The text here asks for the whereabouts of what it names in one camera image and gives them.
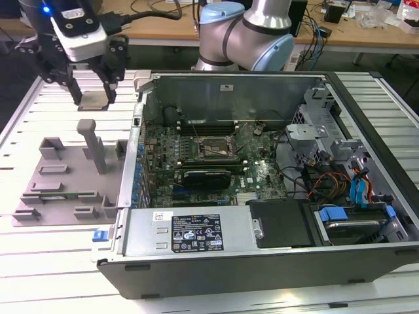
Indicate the black open PC case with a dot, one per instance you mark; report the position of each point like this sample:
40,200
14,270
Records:
229,274

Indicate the green RAM stick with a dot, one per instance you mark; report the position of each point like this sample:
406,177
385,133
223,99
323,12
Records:
70,195

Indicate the small blue clip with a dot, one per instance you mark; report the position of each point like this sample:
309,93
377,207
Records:
99,236

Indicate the black expansion slot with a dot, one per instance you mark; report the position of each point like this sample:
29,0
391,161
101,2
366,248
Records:
199,200

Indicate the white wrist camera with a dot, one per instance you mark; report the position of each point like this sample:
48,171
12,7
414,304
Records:
83,45

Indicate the wooden desk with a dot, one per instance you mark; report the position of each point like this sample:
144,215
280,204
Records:
157,31

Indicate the CPU socket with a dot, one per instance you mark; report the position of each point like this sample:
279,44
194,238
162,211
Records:
214,148

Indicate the silver power supply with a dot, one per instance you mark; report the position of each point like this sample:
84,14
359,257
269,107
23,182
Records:
144,229

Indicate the round coin battery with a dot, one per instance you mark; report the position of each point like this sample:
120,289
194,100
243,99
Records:
258,131

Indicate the green motherboard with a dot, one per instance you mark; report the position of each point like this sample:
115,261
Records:
262,176

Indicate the small black box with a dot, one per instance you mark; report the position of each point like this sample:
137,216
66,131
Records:
335,13

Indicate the grey parts rack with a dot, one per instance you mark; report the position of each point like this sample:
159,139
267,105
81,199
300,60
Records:
72,183

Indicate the hard disk in blue carrier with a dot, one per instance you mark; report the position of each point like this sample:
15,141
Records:
353,229

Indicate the black power adapter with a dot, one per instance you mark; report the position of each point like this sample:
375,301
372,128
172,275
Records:
325,31

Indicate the white label sticker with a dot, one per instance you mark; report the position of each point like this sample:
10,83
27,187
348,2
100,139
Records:
226,86

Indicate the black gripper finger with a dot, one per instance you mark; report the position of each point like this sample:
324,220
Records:
113,62
57,76

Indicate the silver metal drive cage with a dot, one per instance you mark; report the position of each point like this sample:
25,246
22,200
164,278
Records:
302,132

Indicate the silver CPU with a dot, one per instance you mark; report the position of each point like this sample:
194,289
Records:
93,100

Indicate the black rating label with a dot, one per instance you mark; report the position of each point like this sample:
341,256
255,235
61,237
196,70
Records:
197,233

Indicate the black plastic shroud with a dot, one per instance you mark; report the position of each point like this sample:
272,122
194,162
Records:
281,222

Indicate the black graphics card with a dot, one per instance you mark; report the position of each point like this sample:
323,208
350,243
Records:
206,178

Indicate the black computer tower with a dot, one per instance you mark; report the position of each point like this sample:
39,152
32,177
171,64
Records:
301,16

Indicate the red white bag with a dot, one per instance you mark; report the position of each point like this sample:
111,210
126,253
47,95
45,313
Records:
409,10

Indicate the grey case latch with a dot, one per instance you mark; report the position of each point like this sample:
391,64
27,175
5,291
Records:
142,78

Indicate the silver chipset heatsink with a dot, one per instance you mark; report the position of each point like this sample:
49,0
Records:
247,198

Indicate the clear plastic bags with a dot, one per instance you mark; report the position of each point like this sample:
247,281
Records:
373,16

